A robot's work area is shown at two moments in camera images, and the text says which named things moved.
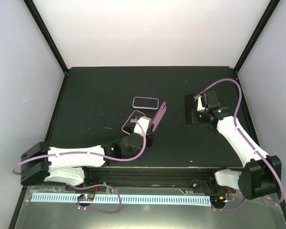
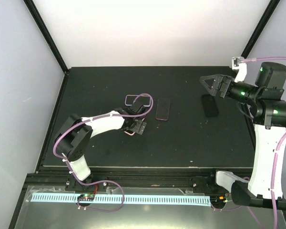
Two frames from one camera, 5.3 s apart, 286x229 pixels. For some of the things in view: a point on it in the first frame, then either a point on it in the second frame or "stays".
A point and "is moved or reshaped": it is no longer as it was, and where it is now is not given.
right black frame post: (256, 35) stays
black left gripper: (149, 137) -> (139, 128)
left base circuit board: (86, 197) stays
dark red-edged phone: (156, 118) -> (162, 110)
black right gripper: (194, 118) -> (219, 82)
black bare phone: (188, 107) is moved or reshaped
